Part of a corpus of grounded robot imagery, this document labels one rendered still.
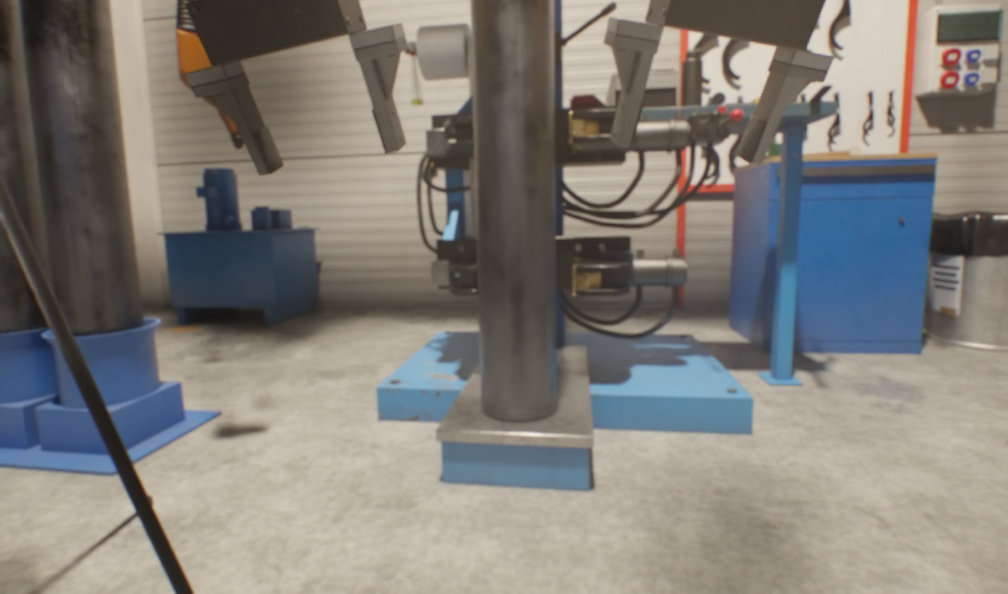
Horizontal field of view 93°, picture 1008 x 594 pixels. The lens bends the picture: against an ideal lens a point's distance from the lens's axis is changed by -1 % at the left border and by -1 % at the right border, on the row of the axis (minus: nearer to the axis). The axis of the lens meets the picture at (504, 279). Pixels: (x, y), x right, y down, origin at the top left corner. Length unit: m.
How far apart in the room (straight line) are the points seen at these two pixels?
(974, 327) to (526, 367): 2.49
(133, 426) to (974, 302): 3.55
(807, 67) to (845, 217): 2.28
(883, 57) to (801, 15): 3.78
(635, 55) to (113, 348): 1.70
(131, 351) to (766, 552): 1.79
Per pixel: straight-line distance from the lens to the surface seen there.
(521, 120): 1.26
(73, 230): 1.88
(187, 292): 3.98
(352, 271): 4.11
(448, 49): 2.69
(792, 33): 0.51
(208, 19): 0.51
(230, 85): 0.53
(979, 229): 3.20
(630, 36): 0.46
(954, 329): 3.33
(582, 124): 1.58
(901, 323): 2.98
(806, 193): 2.72
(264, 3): 0.49
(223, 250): 3.76
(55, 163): 1.90
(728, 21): 0.48
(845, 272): 2.82
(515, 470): 1.34
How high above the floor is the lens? 0.69
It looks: 7 degrees down
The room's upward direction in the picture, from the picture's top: 1 degrees counter-clockwise
